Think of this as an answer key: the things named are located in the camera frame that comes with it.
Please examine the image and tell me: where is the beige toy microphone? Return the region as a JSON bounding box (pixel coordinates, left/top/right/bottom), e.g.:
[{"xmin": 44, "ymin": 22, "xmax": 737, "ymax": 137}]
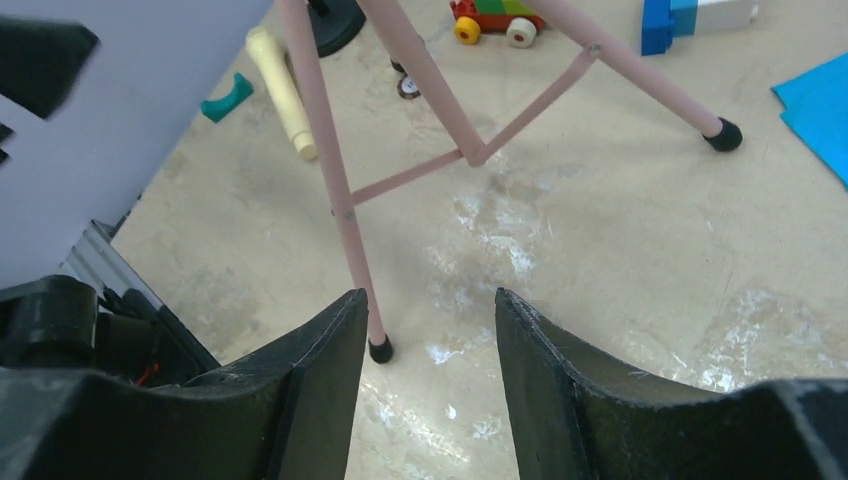
[{"xmin": 245, "ymin": 26, "xmax": 318, "ymax": 161}]

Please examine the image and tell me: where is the blue sheet music page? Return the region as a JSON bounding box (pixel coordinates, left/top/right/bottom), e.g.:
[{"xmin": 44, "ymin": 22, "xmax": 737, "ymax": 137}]
[{"xmin": 771, "ymin": 54, "xmax": 847, "ymax": 184}]

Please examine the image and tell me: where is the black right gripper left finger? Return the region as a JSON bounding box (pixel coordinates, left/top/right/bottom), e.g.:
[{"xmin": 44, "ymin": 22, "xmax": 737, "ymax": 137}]
[{"xmin": 1, "ymin": 290, "xmax": 368, "ymax": 479}]

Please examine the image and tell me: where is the pink music stand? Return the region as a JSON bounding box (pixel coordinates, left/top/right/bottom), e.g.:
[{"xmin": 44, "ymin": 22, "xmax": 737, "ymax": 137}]
[{"xmin": 278, "ymin": 0, "xmax": 744, "ymax": 366}]

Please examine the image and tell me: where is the colourful toy brick car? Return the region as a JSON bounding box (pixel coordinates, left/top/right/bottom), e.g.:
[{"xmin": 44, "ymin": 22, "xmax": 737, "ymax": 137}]
[{"xmin": 449, "ymin": 0, "xmax": 546, "ymax": 49}]

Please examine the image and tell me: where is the round marker sticker right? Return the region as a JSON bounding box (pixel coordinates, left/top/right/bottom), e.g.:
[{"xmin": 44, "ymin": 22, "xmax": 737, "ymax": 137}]
[{"xmin": 396, "ymin": 75, "xmax": 421, "ymax": 100}]

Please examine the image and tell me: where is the aluminium frame rail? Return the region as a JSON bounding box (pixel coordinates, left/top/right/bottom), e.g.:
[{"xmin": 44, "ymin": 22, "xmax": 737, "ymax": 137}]
[{"xmin": 57, "ymin": 221, "xmax": 169, "ymax": 317}]

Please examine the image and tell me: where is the blue and white brick stack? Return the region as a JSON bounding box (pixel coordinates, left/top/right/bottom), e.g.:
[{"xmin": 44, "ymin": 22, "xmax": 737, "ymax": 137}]
[{"xmin": 641, "ymin": 0, "xmax": 761, "ymax": 56}]

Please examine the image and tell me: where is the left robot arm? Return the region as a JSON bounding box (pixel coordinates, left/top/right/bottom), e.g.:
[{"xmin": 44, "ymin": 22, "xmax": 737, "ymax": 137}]
[{"xmin": 1, "ymin": 15, "xmax": 220, "ymax": 388}]

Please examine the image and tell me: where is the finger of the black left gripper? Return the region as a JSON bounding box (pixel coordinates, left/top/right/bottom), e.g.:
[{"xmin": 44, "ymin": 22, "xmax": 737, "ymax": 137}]
[{"xmin": 1, "ymin": 16, "xmax": 100, "ymax": 120}]

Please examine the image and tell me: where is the teal curved block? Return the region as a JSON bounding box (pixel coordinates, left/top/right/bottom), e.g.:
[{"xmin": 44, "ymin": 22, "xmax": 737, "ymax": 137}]
[{"xmin": 200, "ymin": 72, "xmax": 254, "ymax": 123}]

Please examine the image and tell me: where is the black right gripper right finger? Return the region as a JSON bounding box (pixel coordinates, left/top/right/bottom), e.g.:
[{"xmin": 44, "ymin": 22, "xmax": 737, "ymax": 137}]
[{"xmin": 495, "ymin": 288, "xmax": 847, "ymax": 479}]

